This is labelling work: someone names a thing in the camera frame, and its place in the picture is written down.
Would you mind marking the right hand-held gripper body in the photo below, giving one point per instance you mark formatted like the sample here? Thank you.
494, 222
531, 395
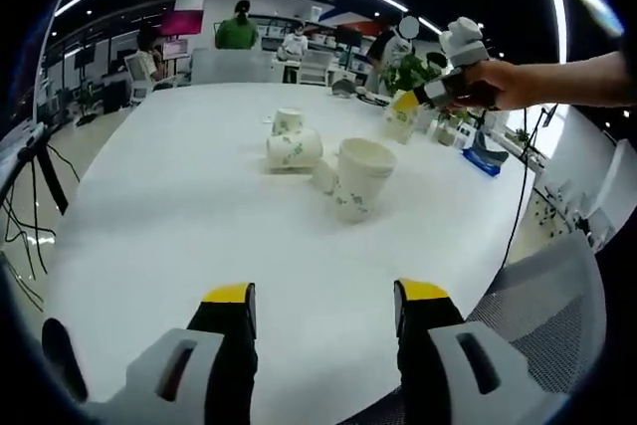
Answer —
465, 47

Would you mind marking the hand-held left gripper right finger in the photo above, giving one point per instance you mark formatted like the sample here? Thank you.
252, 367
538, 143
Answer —
418, 370

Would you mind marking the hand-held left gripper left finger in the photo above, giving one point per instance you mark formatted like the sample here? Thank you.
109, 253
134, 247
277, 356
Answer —
211, 345

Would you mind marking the green printed paper cup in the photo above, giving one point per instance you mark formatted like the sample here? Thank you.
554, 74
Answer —
398, 126

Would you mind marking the group of paper cups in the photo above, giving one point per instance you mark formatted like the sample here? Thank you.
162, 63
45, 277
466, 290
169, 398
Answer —
358, 181

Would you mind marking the person's right hand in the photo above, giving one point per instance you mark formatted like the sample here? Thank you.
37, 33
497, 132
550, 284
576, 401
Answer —
500, 84

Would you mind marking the green potted plant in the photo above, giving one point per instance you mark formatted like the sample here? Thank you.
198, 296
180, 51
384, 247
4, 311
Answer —
405, 71

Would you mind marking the small glass plant jar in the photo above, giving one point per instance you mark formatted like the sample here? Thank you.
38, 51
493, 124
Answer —
443, 131

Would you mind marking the blue wipes pack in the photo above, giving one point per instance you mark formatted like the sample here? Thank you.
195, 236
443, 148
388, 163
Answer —
480, 161

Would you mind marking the grey round device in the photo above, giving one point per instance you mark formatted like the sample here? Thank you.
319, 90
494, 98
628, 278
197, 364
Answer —
344, 87

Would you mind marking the small potted plant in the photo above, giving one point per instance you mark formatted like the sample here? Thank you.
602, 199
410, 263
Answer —
522, 136

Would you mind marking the small screen on pole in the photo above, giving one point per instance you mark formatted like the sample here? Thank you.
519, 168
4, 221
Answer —
547, 116

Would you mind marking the white table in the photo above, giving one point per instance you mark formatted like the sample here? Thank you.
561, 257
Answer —
224, 226

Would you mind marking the white office chair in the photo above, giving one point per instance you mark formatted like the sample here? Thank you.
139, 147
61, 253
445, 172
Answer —
137, 79
313, 66

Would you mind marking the grey mesh office chair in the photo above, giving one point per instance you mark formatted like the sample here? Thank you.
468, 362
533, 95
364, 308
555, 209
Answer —
547, 305

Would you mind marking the grey chair back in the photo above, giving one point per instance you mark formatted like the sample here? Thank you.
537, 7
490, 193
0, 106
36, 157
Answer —
231, 66

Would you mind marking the pink display screen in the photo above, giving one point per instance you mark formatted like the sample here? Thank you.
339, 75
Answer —
181, 22

